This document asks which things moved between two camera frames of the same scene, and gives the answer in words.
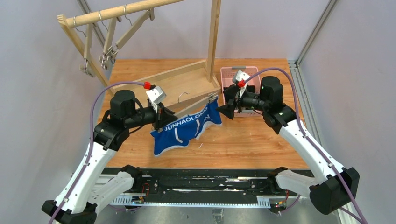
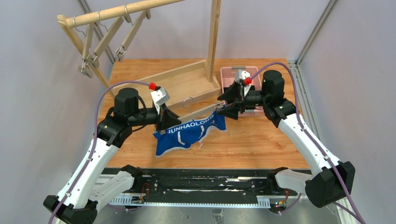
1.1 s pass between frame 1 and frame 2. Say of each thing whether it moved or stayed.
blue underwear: moved
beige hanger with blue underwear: moved
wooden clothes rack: stayed
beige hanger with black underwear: moved
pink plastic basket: stayed
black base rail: stayed
